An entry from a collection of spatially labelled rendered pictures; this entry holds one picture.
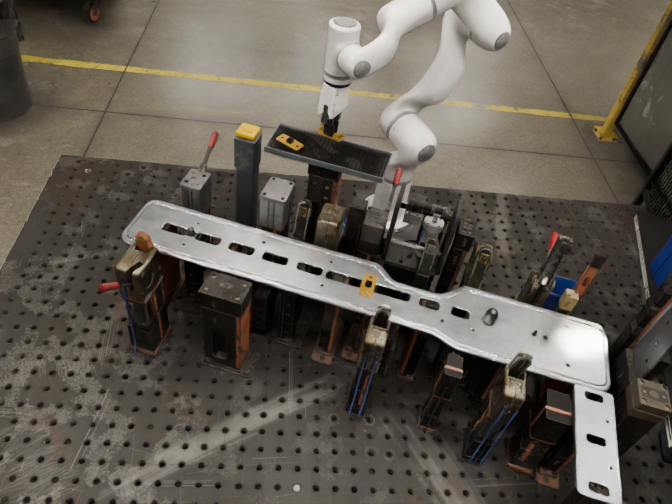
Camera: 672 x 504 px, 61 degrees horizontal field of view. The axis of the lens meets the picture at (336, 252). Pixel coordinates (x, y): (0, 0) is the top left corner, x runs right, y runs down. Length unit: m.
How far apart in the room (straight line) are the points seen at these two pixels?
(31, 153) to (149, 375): 2.27
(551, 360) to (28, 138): 3.21
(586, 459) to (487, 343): 0.35
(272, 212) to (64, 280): 0.74
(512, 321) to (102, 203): 1.50
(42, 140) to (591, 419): 3.30
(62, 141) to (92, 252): 1.82
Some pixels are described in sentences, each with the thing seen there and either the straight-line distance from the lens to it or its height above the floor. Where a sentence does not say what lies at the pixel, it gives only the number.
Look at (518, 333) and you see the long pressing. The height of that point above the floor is 1.00.
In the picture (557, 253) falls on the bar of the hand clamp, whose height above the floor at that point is 1.16.
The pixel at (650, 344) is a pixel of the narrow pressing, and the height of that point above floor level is 1.09.
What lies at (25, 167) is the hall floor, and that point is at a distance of 3.70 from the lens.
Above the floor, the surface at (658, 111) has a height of 0.47.
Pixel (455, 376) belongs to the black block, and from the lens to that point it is 1.49.
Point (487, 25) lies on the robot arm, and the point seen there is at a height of 1.55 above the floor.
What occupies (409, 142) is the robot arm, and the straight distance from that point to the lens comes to 1.83.
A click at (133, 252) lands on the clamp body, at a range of 1.58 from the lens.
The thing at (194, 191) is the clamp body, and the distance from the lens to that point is 1.76.
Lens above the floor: 2.18
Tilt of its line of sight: 45 degrees down
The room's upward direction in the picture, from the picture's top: 10 degrees clockwise
